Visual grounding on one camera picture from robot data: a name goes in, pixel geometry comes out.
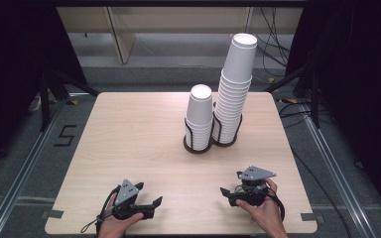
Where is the tall stack of white cups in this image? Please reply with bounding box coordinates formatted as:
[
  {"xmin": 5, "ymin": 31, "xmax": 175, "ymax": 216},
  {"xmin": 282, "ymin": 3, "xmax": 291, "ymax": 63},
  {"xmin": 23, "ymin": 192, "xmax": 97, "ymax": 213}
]
[{"xmin": 212, "ymin": 33, "xmax": 258, "ymax": 145}]

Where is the black floor cable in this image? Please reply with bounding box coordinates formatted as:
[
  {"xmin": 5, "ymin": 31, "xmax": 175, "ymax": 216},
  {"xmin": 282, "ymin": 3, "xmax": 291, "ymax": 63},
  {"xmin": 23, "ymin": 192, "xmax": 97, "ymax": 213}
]
[{"xmin": 279, "ymin": 102, "xmax": 351, "ymax": 238}]

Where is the person's right hand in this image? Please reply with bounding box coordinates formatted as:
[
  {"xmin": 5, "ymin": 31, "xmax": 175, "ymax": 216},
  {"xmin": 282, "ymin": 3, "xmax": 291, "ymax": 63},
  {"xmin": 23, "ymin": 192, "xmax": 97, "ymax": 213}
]
[{"xmin": 235, "ymin": 178, "xmax": 286, "ymax": 230}]

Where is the black metal stand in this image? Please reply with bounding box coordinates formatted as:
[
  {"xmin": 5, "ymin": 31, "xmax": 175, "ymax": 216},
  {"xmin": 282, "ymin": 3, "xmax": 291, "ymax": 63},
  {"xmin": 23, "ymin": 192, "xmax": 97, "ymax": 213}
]
[
  {"xmin": 266, "ymin": 62, "xmax": 321, "ymax": 128},
  {"xmin": 39, "ymin": 68, "xmax": 100, "ymax": 133}
]

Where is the black wire cup holder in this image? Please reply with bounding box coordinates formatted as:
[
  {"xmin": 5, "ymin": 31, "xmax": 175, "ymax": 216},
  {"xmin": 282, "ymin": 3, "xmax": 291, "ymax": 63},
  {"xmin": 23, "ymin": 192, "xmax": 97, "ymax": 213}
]
[
  {"xmin": 211, "ymin": 110, "xmax": 243, "ymax": 148},
  {"xmin": 183, "ymin": 117, "xmax": 215, "ymax": 155}
]

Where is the black tape strip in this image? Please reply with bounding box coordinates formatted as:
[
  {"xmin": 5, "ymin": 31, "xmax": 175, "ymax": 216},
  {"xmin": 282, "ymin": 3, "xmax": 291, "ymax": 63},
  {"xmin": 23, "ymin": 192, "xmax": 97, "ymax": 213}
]
[
  {"xmin": 300, "ymin": 212, "xmax": 323, "ymax": 222},
  {"xmin": 41, "ymin": 209, "xmax": 64, "ymax": 220}
]

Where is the person's left hand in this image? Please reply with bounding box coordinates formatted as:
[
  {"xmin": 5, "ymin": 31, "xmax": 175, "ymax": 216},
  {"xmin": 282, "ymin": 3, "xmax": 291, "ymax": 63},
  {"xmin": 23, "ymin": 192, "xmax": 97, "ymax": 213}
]
[{"xmin": 98, "ymin": 193, "xmax": 145, "ymax": 238}]

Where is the beige wooden cabinet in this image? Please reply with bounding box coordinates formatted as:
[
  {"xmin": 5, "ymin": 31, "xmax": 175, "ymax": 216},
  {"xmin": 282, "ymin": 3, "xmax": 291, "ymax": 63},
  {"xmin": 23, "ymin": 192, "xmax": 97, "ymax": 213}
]
[{"xmin": 57, "ymin": 6, "xmax": 304, "ymax": 65}]

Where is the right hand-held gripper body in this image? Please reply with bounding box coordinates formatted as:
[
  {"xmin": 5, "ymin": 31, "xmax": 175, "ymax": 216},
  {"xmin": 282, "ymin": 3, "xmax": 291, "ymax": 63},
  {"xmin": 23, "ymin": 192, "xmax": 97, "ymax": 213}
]
[{"xmin": 228, "ymin": 166, "xmax": 277, "ymax": 207}]

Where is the left hand-held gripper cable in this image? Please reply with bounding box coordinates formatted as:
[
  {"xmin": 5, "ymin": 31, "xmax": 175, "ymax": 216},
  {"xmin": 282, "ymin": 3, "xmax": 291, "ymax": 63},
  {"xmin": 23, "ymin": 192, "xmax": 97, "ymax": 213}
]
[{"xmin": 80, "ymin": 184, "xmax": 122, "ymax": 234}]

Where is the hand-held gripper cable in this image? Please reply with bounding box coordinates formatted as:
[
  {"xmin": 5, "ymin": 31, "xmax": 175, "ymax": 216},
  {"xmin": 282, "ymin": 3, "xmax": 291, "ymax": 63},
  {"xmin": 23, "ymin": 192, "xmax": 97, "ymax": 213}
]
[
  {"xmin": 266, "ymin": 187, "xmax": 286, "ymax": 222},
  {"xmin": 80, "ymin": 184, "xmax": 122, "ymax": 234}
]

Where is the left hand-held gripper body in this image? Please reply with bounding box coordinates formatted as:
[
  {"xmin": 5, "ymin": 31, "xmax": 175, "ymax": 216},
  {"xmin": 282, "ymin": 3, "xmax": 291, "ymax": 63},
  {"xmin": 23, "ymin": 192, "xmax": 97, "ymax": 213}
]
[{"xmin": 113, "ymin": 178, "xmax": 155, "ymax": 221}]

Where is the dark curtain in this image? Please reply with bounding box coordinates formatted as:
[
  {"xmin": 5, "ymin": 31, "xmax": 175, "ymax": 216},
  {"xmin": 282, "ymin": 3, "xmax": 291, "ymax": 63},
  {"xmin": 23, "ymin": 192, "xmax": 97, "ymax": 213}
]
[
  {"xmin": 0, "ymin": 0, "xmax": 87, "ymax": 173},
  {"xmin": 286, "ymin": 0, "xmax": 381, "ymax": 226}
]

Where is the bundle of black hanging cables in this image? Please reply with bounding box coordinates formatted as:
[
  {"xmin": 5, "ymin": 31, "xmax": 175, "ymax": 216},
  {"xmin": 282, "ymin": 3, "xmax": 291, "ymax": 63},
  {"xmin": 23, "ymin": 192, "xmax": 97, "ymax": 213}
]
[{"xmin": 256, "ymin": 6, "xmax": 292, "ymax": 77}]

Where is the short stack of white cups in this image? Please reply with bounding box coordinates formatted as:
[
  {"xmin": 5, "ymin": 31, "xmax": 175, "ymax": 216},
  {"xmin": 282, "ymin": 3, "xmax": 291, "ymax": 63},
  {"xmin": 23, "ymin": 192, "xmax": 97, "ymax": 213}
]
[{"xmin": 185, "ymin": 83, "xmax": 214, "ymax": 151}]

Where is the right hand-held gripper cable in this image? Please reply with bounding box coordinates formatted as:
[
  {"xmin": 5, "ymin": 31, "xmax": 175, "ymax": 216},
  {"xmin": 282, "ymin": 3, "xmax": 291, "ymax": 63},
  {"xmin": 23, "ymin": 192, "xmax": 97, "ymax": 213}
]
[{"xmin": 266, "ymin": 187, "xmax": 286, "ymax": 222}]

